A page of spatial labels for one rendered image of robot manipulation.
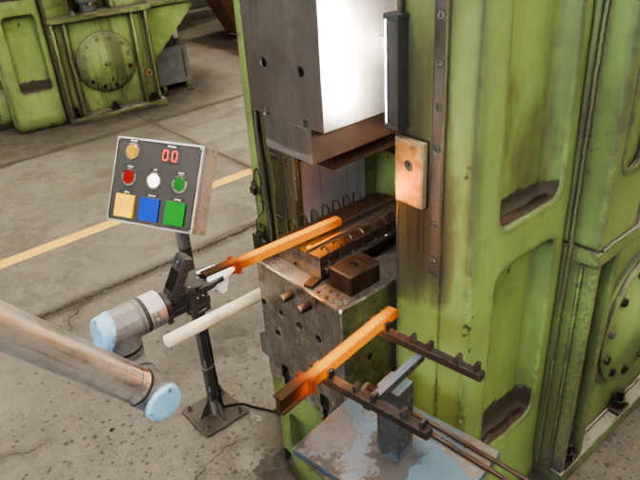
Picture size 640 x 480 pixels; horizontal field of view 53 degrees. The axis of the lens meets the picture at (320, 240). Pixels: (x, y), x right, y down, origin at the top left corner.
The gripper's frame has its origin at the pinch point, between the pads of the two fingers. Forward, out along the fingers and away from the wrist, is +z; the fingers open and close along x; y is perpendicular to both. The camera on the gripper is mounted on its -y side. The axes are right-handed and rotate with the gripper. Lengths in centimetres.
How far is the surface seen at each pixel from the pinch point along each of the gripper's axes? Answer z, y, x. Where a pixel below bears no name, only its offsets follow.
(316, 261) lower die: 24.6, 7.4, 6.0
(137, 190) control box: 5, -1, -60
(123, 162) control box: 6, -8, -68
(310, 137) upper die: 25.2, -29.5, 6.8
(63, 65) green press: 128, 53, -470
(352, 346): 6.0, 6.6, 40.5
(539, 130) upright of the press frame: 73, -26, 42
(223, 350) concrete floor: 39, 105, -90
